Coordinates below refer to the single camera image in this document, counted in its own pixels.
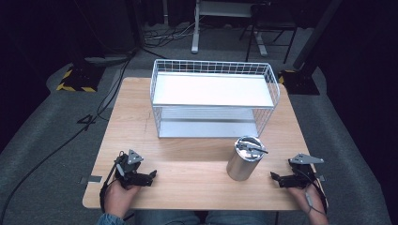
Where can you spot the small grey tape piece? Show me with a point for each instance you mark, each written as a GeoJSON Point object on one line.
{"type": "Point", "coordinates": [322, 178]}

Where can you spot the person's right hand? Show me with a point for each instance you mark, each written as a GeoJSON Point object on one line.
{"type": "Point", "coordinates": [308, 200]}

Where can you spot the steel cylindrical cup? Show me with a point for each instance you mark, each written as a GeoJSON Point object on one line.
{"type": "Point", "coordinates": [244, 162]}

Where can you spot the white desk frame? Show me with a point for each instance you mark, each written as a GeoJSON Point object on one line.
{"type": "Point", "coordinates": [196, 31]}

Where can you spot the black chair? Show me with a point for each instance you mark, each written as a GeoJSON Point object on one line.
{"type": "Point", "coordinates": [272, 22]}

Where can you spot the grey slanted stand pole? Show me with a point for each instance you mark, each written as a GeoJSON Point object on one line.
{"type": "Point", "coordinates": [316, 34]}

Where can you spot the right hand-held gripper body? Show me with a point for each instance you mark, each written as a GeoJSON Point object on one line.
{"type": "Point", "coordinates": [303, 173]}

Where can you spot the black yellow striped stand base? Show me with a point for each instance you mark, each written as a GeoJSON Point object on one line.
{"type": "Point", "coordinates": [79, 79]}
{"type": "Point", "coordinates": [298, 82]}

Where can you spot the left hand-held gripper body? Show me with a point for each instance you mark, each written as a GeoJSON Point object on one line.
{"type": "Point", "coordinates": [129, 165]}

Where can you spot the thin black tool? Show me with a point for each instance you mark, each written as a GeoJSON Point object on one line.
{"type": "Point", "coordinates": [258, 150]}

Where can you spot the person's left hand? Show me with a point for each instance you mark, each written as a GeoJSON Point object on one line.
{"type": "Point", "coordinates": [118, 198]}

